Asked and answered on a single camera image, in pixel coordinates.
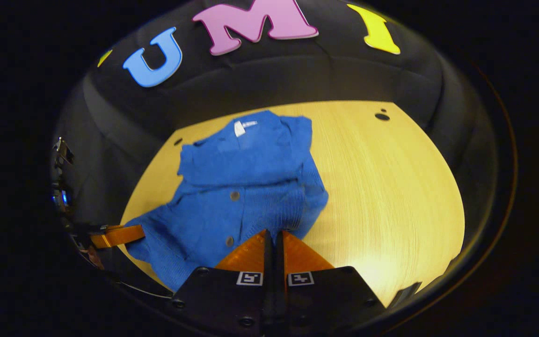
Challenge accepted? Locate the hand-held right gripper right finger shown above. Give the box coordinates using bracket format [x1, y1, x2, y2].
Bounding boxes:
[275, 229, 386, 337]

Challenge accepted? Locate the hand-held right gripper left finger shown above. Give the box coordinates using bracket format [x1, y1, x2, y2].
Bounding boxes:
[171, 229, 275, 337]

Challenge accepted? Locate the blue button shirt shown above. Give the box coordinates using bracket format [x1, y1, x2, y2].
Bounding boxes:
[124, 110, 330, 292]

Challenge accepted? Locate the black backdrop cloth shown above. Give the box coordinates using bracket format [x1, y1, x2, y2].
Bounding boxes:
[52, 0, 499, 263]

